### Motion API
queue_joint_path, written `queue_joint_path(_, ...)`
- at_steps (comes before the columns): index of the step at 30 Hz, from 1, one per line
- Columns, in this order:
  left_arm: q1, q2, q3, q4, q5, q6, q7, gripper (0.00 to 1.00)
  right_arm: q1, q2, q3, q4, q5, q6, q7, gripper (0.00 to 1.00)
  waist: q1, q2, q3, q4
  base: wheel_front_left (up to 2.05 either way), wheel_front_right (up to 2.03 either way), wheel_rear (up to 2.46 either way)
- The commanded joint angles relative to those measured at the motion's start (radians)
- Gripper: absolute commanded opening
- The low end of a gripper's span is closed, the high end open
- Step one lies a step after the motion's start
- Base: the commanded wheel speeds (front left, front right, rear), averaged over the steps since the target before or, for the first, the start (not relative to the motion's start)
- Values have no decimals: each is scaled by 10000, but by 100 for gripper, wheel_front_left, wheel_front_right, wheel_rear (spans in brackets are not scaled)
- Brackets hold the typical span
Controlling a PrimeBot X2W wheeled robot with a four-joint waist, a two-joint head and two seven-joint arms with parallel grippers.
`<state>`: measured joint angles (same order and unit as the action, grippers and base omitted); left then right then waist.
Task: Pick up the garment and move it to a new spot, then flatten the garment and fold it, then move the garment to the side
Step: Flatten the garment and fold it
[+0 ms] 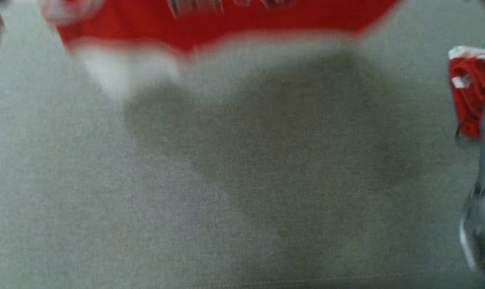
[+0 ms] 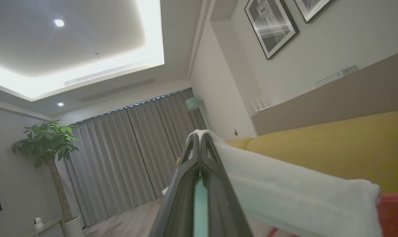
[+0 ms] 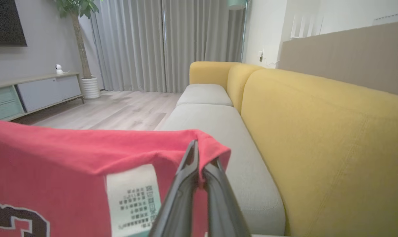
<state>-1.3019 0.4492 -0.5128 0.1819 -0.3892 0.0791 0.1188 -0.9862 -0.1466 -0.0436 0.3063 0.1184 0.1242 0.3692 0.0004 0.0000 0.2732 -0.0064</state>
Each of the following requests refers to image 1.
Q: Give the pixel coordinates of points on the red and white printed jersey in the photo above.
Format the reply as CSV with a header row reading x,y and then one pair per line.
x,y
210,28

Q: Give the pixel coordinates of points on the grey yellow sofa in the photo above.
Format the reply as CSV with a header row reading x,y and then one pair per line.
x,y
226,192

